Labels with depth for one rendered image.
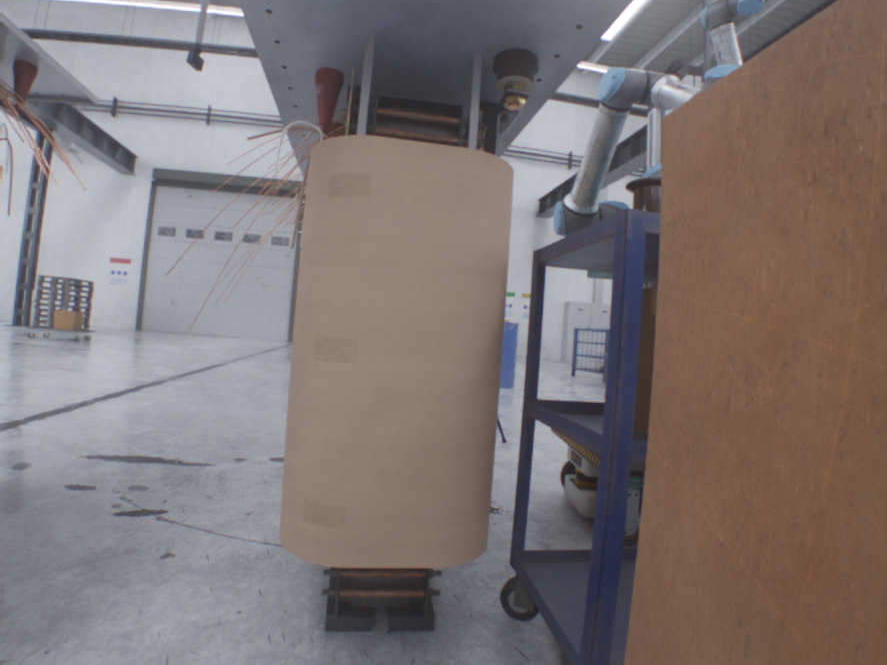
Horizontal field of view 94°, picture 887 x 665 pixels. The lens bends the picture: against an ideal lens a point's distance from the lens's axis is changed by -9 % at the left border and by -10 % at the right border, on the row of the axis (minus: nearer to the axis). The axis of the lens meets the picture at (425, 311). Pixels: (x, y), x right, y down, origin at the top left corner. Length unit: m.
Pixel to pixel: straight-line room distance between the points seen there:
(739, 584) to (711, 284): 0.23
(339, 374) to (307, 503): 0.27
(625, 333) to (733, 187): 0.39
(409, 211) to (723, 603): 0.78
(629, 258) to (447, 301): 0.36
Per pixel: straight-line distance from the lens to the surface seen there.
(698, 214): 0.46
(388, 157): 0.98
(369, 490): 0.97
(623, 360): 0.77
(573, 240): 0.97
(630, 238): 0.79
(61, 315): 9.89
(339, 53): 1.29
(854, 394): 0.35
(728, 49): 2.34
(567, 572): 1.29
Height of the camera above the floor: 0.69
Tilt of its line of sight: 2 degrees up
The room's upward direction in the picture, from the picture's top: 4 degrees clockwise
